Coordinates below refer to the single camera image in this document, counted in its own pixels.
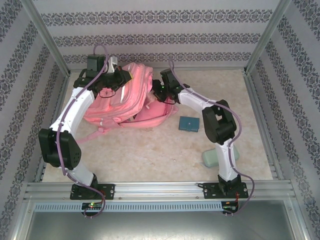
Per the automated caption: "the teal snap wallet case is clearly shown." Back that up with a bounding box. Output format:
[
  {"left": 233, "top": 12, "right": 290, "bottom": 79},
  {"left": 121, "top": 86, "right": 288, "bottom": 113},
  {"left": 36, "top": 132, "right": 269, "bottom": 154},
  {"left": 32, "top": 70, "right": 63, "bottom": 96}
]
[{"left": 177, "top": 115, "right": 201, "bottom": 133}]

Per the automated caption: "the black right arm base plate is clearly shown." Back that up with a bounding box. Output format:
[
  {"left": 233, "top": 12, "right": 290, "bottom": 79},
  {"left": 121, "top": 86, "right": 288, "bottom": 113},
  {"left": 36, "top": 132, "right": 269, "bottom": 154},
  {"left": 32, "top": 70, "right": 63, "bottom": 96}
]
[{"left": 197, "top": 182, "right": 248, "bottom": 200}]

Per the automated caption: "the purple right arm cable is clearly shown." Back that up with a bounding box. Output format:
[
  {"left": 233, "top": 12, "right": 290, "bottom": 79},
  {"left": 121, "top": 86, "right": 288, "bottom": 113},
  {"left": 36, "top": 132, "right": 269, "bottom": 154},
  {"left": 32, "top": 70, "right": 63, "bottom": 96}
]
[{"left": 168, "top": 59, "right": 256, "bottom": 216}]

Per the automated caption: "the grey metal sheet panel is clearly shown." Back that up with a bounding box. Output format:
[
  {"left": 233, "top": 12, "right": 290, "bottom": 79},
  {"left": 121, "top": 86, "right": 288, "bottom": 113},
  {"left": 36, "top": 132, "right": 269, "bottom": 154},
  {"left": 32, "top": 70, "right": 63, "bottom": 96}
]
[{"left": 14, "top": 199, "right": 307, "bottom": 240}]

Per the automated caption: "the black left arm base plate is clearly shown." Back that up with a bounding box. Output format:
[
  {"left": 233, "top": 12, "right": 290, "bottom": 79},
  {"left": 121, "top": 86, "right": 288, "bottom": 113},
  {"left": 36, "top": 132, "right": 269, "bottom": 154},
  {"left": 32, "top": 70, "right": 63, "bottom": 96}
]
[{"left": 69, "top": 183, "right": 116, "bottom": 201}]

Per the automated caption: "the slotted grey cable duct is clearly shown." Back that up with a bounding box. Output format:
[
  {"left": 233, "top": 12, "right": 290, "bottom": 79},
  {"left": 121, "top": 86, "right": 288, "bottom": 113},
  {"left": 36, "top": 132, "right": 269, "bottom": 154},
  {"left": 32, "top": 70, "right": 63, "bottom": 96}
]
[{"left": 33, "top": 201, "right": 224, "bottom": 213}]

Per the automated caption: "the mint green pencil case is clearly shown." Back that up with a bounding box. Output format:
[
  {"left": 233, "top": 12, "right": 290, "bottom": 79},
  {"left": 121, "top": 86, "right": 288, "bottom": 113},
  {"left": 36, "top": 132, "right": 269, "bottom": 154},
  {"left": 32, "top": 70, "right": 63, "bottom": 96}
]
[{"left": 201, "top": 145, "right": 240, "bottom": 169}]

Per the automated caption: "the white left camera mount bracket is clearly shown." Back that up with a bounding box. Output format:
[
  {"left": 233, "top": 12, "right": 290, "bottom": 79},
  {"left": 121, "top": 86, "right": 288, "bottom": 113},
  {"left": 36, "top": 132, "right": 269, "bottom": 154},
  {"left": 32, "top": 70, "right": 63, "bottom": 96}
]
[{"left": 106, "top": 56, "right": 119, "bottom": 74}]

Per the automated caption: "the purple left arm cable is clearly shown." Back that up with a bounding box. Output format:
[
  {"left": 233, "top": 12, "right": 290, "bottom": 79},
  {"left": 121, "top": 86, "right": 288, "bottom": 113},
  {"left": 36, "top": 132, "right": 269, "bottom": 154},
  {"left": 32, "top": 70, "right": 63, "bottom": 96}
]
[{"left": 56, "top": 44, "right": 111, "bottom": 220}]

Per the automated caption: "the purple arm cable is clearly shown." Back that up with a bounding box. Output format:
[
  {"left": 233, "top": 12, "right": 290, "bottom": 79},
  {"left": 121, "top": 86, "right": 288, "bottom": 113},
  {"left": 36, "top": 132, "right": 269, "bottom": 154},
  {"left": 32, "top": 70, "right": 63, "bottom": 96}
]
[
  {"left": 168, "top": 59, "right": 256, "bottom": 216},
  {"left": 56, "top": 44, "right": 111, "bottom": 220}
]

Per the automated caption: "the aluminium frame side rail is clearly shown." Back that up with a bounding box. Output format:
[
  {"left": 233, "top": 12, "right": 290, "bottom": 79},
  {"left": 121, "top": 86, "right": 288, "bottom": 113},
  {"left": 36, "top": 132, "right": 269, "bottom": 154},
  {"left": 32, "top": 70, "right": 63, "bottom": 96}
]
[
  {"left": 34, "top": 74, "right": 71, "bottom": 183},
  {"left": 244, "top": 73, "right": 285, "bottom": 180}
]

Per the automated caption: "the pink backpack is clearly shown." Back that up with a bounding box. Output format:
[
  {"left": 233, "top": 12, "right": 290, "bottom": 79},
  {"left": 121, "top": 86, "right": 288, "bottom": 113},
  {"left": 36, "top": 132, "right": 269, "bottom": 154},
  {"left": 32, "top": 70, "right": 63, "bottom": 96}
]
[{"left": 75, "top": 62, "right": 175, "bottom": 145}]

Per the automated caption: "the aluminium frame post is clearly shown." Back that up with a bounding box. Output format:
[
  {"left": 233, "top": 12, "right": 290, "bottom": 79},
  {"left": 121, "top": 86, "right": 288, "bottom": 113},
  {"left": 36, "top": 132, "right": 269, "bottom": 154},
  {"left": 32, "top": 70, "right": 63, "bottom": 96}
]
[
  {"left": 21, "top": 0, "right": 72, "bottom": 77},
  {"left": 244, "top": 0, "right": 292, "bottom": 75}
]

